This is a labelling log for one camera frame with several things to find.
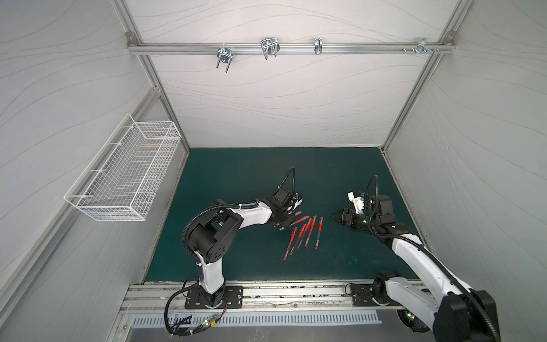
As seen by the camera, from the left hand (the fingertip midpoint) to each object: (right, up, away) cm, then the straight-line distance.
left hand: (288, 217), depth 93 cm
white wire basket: (-56, +18, -24) cm, 63 cm away
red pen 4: (+6, -4, -4) cm, 8 cm away
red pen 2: (+5, -1, -1) cm, 5 cm away
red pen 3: (+2, -7, -5) cm, 9 cm away
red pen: (+4, +2, 0) cm, 5 cm away
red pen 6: (+10, -4, -3) cm, 11 cm away
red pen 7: (+13, -4, -4) cm, 15 cm away
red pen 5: (+8, -3, -2) cm, 9 cm away
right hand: (+18, +3, -11) cm, 21 cm away
